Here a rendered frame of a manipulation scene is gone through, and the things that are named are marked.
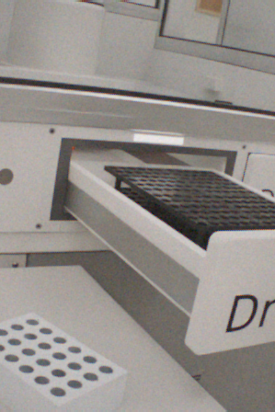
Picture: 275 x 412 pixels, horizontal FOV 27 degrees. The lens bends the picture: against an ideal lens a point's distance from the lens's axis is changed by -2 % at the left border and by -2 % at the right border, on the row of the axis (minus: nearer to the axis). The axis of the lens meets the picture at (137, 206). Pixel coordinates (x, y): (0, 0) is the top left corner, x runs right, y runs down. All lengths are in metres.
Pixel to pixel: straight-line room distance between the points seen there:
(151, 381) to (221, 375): 0.57
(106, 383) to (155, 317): 0.48
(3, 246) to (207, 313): 0.36
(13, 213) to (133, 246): 0.20
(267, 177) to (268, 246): 0.44
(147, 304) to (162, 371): 0.35
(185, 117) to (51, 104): 0.20
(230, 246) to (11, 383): 0.21
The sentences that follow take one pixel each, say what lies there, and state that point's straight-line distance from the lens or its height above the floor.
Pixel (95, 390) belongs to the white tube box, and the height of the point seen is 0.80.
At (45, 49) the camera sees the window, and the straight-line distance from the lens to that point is 0.73.
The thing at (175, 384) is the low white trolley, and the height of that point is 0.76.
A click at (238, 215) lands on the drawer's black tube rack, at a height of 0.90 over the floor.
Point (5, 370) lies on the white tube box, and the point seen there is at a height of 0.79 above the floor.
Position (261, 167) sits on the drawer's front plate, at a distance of 0.91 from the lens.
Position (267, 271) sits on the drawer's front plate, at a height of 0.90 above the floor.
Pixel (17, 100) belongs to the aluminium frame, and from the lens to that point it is 0.71.
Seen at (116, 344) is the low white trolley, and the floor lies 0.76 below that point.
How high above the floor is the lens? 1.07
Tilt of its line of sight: 16 degrees down
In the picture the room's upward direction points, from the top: 11 degrees clockwise
